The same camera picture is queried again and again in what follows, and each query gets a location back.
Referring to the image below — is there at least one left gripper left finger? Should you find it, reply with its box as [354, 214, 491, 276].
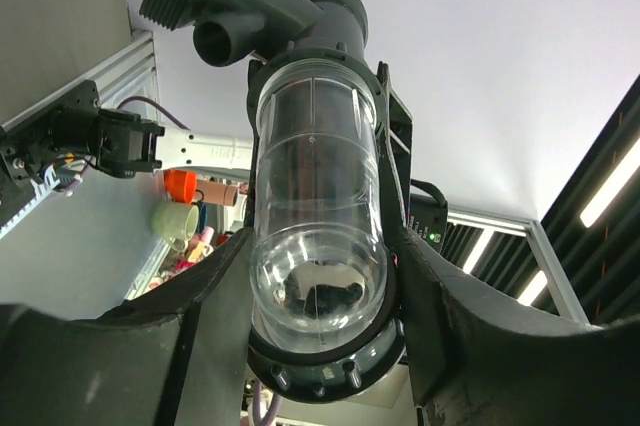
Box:
[1, 228, 253, 425]

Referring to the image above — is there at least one purple cable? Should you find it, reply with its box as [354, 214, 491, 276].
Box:
[117, 95, 191, 132]
[249, 380, 281, 426]

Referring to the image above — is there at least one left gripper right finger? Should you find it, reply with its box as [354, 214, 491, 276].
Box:
[397, 229, 639, 425]

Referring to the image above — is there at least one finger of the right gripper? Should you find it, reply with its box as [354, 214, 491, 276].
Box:
[376, 61, 413, 236]

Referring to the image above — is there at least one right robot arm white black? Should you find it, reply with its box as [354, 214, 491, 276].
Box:
[1, 62, 411, 238]

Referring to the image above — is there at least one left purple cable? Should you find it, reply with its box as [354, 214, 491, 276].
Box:
[249, 380, 281, 426]

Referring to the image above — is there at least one grey pvc tee fitting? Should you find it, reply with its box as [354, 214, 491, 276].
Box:
[139, 0, 369, 67]

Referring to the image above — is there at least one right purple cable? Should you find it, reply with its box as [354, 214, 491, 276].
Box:
[117, 95, 191, 132]

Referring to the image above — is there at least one grey slotted cable duct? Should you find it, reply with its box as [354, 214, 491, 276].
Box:
[1, 166, 59, 238]

